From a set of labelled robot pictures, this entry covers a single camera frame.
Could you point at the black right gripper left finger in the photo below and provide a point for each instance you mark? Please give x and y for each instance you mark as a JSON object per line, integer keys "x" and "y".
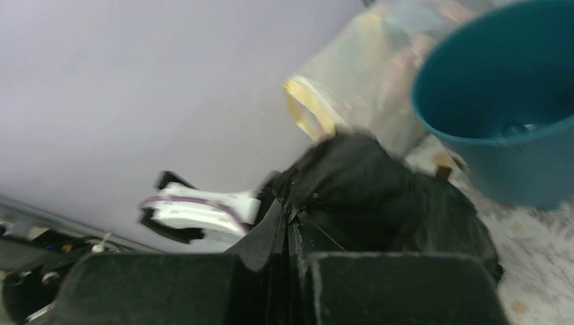
{"x": 232, "y": 287}

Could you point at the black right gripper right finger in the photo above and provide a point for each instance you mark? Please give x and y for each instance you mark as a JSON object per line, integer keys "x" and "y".
{"x": 330, "y": 286}

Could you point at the black trash bag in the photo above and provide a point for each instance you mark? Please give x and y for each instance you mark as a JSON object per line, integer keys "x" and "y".
{"x": 349, "y": 187}

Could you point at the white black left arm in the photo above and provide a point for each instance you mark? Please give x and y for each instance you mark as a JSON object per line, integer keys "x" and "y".
{"x": 182, "y": 213}

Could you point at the teal plastic trash bin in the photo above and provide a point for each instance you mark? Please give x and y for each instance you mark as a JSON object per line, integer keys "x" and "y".
{"x": 498, "y": 94}

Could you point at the large translucent yellow-trim bag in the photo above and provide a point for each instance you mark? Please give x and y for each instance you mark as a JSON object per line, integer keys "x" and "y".
{"x": 363, "y": 78}

